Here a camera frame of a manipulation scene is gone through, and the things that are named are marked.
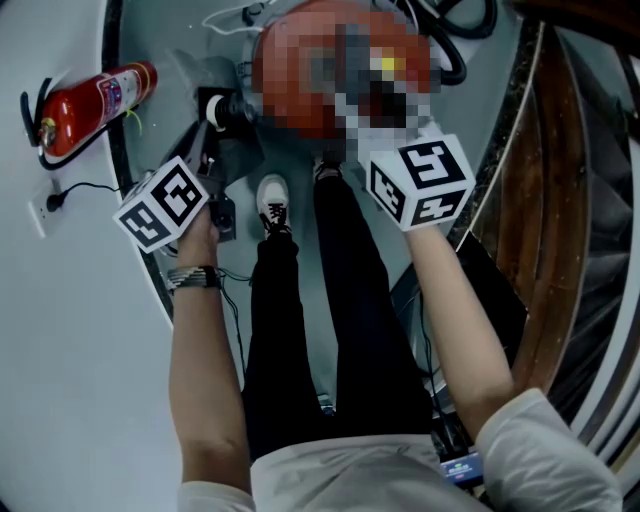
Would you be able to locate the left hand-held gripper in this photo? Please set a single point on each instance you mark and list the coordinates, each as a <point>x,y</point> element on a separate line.
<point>160,205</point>

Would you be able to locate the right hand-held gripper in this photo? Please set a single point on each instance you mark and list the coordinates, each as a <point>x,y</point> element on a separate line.
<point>425,185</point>

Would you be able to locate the red vacuum cleaner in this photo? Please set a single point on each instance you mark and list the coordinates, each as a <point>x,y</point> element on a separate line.
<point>300,75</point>

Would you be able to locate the person's right forearm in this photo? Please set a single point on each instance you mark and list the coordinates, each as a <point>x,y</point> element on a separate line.
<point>455,320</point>

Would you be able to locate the person's left forearm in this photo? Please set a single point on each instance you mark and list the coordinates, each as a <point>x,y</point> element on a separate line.
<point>205,380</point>

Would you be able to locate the person's left hand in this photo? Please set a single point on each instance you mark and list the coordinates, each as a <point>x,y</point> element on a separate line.
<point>197,247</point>

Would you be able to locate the person's left white sneaker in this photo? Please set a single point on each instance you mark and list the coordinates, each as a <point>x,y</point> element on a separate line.
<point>272,197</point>

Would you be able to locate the person's white sneaker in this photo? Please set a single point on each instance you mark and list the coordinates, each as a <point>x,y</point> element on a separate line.
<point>327,172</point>
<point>272,197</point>

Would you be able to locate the person's right white sneaker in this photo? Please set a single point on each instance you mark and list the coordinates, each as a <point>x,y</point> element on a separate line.
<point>327,172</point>

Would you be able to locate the red fire extinguisher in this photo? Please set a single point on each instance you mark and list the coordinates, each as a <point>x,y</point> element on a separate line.
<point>85,112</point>

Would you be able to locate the black storage case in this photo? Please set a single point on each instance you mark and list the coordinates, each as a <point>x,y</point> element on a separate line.
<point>480,290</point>

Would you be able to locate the brown wooden staircase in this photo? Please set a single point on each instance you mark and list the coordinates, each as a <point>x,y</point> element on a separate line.
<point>550,200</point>

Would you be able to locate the person's black trousers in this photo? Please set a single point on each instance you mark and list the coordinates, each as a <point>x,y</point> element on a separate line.
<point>350,310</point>

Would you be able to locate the small screen device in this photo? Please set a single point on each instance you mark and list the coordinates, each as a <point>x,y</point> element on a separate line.
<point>462,469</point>

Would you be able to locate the person's white shirt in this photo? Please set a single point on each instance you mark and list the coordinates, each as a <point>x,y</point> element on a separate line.
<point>380,475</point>

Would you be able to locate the white wall socket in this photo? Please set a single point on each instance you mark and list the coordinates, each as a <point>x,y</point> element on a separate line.
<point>39,217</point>

